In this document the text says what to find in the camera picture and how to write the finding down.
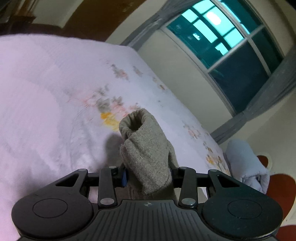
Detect pink floral bed sheet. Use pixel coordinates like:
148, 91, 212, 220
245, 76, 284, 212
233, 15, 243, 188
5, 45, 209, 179
1, 35, 230, 240

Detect grey knit pants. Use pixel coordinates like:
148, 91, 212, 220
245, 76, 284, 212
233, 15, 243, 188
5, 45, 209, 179
119, 108, 178, 200

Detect light blue rolled quilt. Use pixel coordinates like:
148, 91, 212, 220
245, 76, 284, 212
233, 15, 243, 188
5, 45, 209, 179
225, 140, 270, 194

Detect sliding glass window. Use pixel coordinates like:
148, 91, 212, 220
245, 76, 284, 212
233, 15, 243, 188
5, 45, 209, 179
162, 1, 283, 115

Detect right grey curtain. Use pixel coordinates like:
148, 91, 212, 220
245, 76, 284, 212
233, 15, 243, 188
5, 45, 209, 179
211, 46, 296, 145

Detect brown wooden door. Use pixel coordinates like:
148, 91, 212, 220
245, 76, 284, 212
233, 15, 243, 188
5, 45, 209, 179
63, 0, 144, 42

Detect grey curtain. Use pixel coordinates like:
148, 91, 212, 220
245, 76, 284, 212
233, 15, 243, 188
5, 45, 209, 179
121, 0, 196, 51
211, 46, 296, 145

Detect red wooden headboard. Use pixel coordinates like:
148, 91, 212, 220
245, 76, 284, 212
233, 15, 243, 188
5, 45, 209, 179
256, 155, 296, 241

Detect left grey curtain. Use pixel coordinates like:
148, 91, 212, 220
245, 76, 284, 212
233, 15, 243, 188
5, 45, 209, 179
121, 0, 196, 51

